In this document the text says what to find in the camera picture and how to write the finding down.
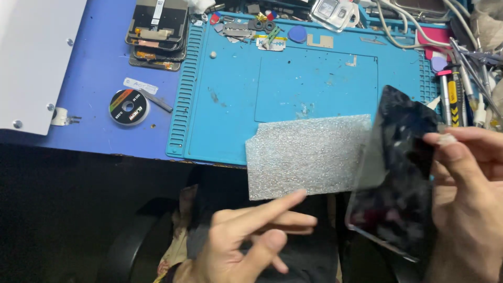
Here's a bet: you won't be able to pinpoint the stack of phone screens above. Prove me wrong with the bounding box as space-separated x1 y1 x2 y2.
124 0 189 72

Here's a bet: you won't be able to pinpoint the black chair armrest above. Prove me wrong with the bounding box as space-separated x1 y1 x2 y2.
97 197 179 283

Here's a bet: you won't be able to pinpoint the grey metal blade tool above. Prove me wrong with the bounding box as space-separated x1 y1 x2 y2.
139 90 174 114

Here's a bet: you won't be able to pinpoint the black phone screen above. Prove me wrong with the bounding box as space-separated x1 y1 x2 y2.
345 84 441 263

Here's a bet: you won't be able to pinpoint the pink capped screwdriver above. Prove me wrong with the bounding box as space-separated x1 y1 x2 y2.
436 69 453 127

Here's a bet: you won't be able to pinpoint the white cable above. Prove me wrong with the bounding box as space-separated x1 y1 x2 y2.
369 0 456 50

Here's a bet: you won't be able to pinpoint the white metal panel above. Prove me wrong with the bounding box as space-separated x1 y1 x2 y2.
0 0 88 137

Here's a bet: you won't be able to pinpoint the blue round pry pick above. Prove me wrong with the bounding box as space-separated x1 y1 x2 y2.
288 25 308 44

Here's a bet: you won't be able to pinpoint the clear plastic case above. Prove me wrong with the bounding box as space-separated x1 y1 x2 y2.
309 0 357 33

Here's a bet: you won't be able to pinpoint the silver tweezers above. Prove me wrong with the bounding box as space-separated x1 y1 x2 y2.
449 37 503 120

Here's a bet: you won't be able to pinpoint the green handled small tool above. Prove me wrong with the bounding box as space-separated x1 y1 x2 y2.
263 26 282 50

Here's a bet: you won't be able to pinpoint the beige metal bracket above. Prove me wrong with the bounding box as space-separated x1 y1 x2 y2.
306 34 334 49

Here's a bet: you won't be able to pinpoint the blue silicone repair mat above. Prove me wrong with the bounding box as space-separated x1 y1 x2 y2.
165 11 441 166

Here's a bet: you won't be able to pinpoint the silver razor blade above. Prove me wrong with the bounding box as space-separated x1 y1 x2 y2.
222 22 252 39

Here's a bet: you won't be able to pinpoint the white paper label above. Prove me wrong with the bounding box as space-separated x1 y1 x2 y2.
123 77 159 95

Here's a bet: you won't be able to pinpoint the person's right hand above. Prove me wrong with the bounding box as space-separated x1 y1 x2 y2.
422 126 503 283

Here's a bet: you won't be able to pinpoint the person's left hand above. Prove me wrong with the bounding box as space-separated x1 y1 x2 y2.
193 189 319 283

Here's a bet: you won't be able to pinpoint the yellow black screwdriver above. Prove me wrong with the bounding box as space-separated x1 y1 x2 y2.
449 66 462 127

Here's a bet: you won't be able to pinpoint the purple pry pick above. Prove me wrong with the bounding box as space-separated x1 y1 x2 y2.
431 56 449 74

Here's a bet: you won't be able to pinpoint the heap of repair tools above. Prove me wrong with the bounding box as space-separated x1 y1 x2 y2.
189 0 503 24

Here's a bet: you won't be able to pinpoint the pink flat pad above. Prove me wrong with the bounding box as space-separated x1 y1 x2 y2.
416 26 453 60

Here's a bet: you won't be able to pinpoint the grey bubble wrap sheet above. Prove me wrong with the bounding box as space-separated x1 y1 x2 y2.
245 114 372 201

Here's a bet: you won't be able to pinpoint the small white clip part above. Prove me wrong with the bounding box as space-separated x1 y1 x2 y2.
50 106 83 127

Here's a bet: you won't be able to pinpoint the black wire spool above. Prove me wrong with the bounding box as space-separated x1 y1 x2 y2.
109 89 151 127

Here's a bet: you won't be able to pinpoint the black camera ring part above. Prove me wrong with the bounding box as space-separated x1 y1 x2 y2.
253 18 276 33

